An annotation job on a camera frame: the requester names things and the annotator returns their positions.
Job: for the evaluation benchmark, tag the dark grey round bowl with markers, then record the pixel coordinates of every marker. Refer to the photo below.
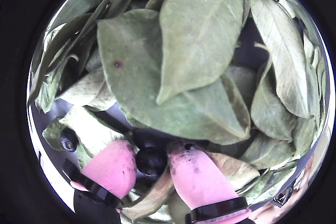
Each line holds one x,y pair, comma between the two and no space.
50,108

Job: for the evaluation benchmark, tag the dark blueberry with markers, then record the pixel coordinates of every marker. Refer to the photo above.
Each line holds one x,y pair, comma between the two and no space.
151,162
68,141

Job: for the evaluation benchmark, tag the gripper finger with pink sleeve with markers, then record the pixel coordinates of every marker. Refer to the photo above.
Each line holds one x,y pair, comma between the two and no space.
199,179
110,169

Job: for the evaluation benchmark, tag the pile of green leaves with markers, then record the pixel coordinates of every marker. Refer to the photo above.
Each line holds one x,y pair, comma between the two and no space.
194,51

